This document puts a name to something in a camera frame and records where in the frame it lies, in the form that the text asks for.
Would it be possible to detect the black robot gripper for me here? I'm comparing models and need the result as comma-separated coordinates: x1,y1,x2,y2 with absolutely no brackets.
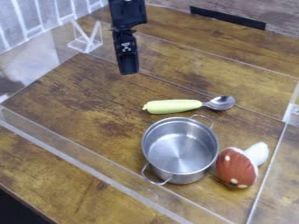
108,0,147,75

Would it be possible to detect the green handled metal spoon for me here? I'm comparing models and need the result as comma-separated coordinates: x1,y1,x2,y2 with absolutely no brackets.
142,96,236,114

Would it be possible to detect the black strip on table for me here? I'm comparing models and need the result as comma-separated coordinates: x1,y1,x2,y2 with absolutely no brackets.
189,6,267,31

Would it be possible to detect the small steel pot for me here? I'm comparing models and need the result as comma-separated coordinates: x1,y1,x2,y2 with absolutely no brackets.
141,115,220,186

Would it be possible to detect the clear acrylic front barrier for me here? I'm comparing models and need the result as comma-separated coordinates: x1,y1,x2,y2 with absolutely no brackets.
0,105,233,224

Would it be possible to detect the clear acrylic barrier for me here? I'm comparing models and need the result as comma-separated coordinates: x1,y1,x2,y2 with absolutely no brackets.
247,82,299,224
0,105,233,224

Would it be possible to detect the red plush mushroom toy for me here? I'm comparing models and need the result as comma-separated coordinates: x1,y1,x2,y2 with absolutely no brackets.
216,142,268,189

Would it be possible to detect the clear acrylic right barrier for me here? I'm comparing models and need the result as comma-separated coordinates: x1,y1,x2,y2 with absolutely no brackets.
247,82,299,224

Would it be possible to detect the clear acrylic triangle bracket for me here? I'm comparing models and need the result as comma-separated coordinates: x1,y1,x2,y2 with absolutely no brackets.
66,20,102,53

